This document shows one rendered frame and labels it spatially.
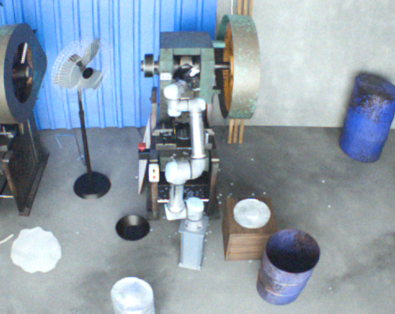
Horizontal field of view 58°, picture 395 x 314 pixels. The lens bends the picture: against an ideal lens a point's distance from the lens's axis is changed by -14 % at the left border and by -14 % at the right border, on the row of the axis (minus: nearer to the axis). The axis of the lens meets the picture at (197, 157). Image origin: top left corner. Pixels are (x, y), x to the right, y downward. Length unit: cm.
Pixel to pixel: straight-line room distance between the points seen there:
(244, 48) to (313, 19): 181
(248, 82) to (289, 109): 215
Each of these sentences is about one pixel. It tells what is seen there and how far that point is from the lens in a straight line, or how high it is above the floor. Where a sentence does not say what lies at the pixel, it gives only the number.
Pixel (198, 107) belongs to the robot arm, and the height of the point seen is 137.
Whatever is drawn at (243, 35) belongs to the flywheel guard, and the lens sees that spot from 275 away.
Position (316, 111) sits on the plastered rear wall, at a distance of 494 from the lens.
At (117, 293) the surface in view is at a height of 31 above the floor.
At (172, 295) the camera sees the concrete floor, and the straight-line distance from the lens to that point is 309.
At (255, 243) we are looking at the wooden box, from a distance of 316.
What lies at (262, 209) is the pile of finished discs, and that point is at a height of 38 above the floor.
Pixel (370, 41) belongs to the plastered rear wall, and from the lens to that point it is 478.
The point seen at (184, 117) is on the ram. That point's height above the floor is 93.
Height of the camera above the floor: 263
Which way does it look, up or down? 38 degrees down
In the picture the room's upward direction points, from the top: 3 degrees clockwise
